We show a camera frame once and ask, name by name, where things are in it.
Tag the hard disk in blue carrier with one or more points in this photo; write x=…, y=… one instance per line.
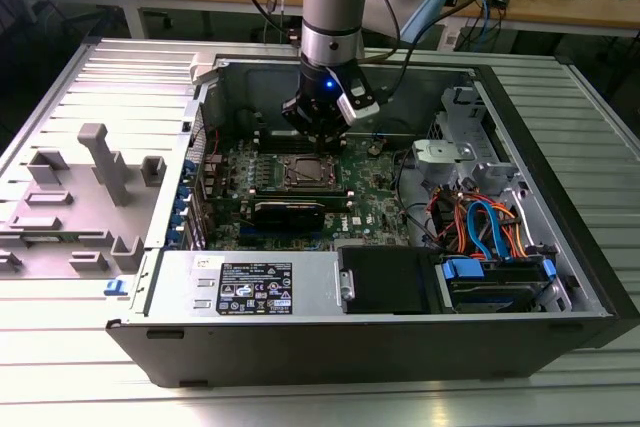
x=495, y=279

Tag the green motherboard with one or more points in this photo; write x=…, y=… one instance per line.
x=370, y=207

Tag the black cylindrical part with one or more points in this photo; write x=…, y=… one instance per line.
x=244, y=122

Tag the grey parts rack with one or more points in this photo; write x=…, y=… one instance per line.
x=90, y=207

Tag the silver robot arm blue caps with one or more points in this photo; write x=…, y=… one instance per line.
x=332, y=7

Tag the small black adapter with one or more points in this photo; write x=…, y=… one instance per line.
x=500, y=1

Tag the silver CPU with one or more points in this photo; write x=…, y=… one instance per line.
x=311, y=169

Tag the blue card retention clip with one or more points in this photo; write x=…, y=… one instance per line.
x=184, y=193
x=187, y=169
x=175, y=238
x=180, y=214

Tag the black plastic bay cover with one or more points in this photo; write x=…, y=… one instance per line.
x=385, y=279

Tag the black graphics card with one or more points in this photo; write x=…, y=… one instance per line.
x=287, y=219

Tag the black open PC case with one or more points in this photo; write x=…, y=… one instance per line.
x=350, y=352

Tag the silver power supply with label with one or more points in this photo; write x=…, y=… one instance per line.
x=175, y=287

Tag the silver metal drive cage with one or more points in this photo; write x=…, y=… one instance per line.
x=440, y=153

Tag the round coin battery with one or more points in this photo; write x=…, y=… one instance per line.
x=374, y=149

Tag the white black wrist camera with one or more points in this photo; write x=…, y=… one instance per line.
x=360, y=99

